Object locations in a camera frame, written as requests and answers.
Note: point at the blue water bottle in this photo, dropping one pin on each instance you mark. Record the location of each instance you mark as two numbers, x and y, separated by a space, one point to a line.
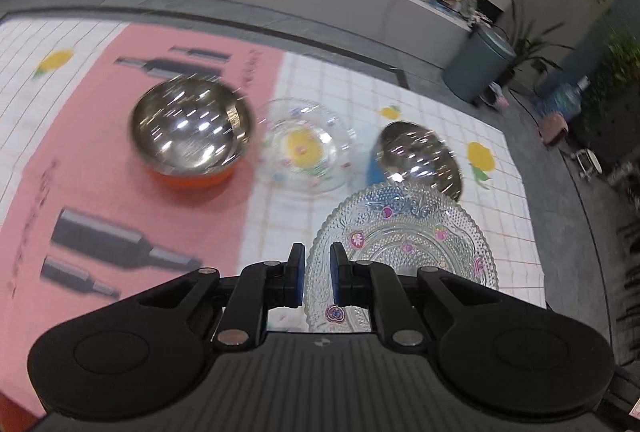
565 100

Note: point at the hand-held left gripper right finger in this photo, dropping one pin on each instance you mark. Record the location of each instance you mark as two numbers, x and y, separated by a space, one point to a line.
336 273

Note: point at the lemon checked tablecloth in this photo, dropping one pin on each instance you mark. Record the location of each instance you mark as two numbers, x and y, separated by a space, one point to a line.
500 222

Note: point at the grey round trash bin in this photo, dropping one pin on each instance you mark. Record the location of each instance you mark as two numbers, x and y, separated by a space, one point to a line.
477 62

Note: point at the potted green plant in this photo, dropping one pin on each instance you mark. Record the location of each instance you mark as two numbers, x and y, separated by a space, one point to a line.
535 47

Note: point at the patterned small bag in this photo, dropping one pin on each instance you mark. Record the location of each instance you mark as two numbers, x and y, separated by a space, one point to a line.
495 97

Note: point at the steel bowl with orange outside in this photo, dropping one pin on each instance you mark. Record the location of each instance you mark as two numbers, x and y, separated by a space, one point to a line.
185 127

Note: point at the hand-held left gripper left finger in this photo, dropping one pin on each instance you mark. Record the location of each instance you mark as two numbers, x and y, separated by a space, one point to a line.
298 273

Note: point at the steel bowl with blue outside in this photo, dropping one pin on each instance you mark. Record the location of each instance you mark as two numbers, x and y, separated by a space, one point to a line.
420 157

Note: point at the row of black chairs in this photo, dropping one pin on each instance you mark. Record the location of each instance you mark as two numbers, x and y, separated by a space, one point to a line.
630 282

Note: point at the clear floral glass bowl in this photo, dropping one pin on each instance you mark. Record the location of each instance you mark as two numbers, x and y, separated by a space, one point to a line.
305 147

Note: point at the embossed clear glass plate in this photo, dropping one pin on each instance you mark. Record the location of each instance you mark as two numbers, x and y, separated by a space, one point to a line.
415 232

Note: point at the small white stool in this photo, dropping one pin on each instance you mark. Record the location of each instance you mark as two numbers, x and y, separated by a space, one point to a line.
587 160

